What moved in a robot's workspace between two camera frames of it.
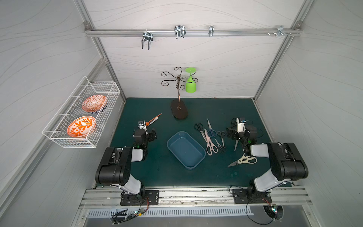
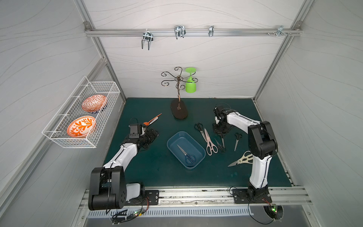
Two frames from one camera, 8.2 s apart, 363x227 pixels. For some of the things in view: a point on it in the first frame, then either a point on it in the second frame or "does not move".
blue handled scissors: x=211 y=132 to x=189 y=158
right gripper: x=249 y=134 to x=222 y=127
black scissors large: x=199 y=126 does not move
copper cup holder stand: x=178 y=108 does not move
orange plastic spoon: x=152 y=120 does not move
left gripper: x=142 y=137 does not move
